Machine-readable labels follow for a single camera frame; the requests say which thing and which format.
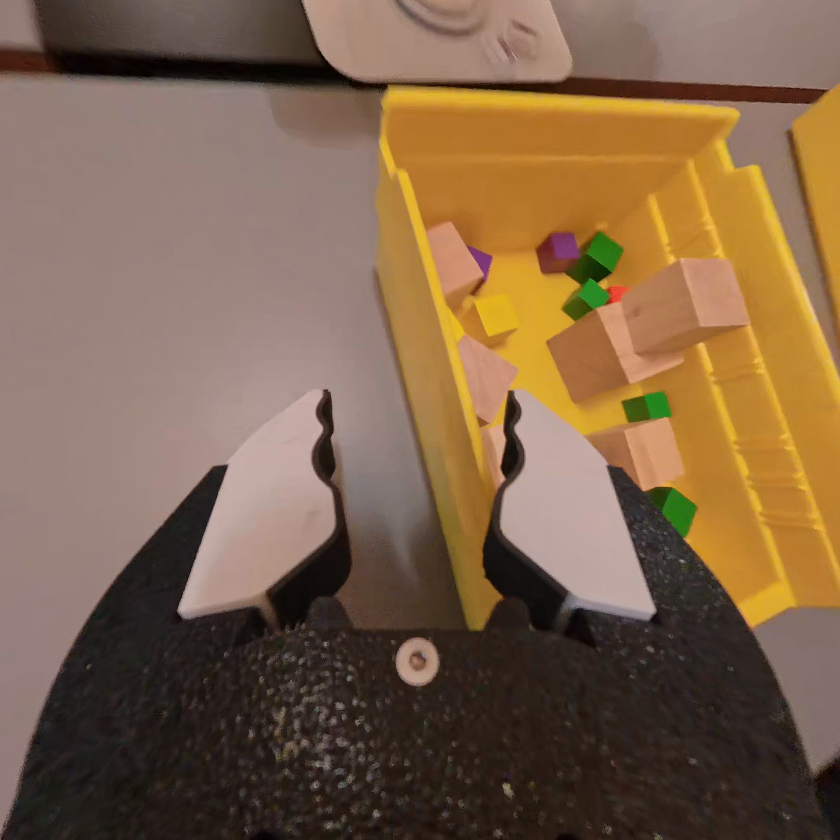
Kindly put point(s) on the group of small coloured cubes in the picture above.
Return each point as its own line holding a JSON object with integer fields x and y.
{"x": 600, "y": 253}

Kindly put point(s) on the dark grey panel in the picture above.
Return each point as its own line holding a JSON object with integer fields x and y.
{"x": 177, "y": 33}

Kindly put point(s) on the white rounded plastic device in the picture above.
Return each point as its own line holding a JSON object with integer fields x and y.
{"x": 426, "y": 46}

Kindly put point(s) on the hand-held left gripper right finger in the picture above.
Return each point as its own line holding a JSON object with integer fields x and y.
{"x": 564, "y": 512}

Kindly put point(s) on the yellow plastic box with ridges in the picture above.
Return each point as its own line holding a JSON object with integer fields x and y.
{"x": 525, "y": 164}

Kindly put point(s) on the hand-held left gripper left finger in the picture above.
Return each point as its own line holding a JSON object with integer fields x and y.
{"x": 262, "y": 512}

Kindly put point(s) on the group of large wooden cubes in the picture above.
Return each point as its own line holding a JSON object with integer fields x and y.
{"x": 682, "y": 302}

